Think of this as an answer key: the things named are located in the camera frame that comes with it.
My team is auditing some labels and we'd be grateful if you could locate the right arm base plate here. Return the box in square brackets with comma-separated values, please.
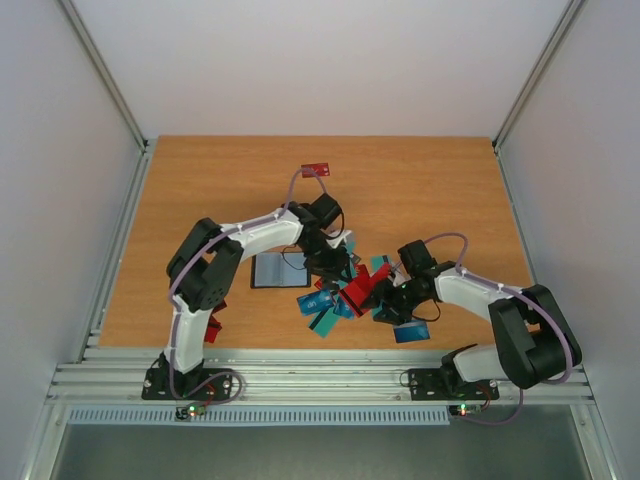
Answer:
[407, 367, 500, 401]

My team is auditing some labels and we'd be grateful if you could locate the grey cable duct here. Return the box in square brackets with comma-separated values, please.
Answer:
[67, 405, 450, 427]

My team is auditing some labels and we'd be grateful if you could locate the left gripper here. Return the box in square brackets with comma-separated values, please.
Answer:
[300, 235, 353, 284]

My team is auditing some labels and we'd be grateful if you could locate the blue stripe card right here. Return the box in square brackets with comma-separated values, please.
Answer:
[393, 321, 430, 344]

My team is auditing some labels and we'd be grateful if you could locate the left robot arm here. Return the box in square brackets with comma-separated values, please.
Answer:
[164, 193, 350, 398]

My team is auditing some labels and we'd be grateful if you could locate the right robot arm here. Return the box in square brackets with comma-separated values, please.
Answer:
[367, 240, 583, 397]

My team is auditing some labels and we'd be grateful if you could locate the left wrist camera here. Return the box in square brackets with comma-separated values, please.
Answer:
[326, 230, 355, 250]

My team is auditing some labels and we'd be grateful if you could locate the red stripe card centre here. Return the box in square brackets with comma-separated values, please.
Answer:
[338, 279, 377, 318]

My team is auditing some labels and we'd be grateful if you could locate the large red card left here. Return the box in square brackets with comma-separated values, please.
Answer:
[204, 301, 227, 344]

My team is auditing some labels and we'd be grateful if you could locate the lone red card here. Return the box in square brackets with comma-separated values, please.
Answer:
[301, 163, 330, 178]

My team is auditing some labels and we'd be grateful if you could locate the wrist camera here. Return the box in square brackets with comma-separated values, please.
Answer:
[326, 230, 355, 250]
[391, 261, 405, 278]

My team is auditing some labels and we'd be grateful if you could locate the aluminium rail frame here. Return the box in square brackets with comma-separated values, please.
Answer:
[45, 347, 596, 406]

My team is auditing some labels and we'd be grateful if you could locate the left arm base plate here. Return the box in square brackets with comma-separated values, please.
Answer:
[141, 367, 238, 402]

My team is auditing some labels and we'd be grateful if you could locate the black leather card holder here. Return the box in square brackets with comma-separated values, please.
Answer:
[250, 252, 311, 289]

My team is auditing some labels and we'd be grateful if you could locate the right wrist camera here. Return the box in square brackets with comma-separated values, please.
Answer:
[391, 261, 405, 278]

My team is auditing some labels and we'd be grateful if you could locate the blue VIP card left pile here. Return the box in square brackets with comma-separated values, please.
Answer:
[296, 290, 335, 316]

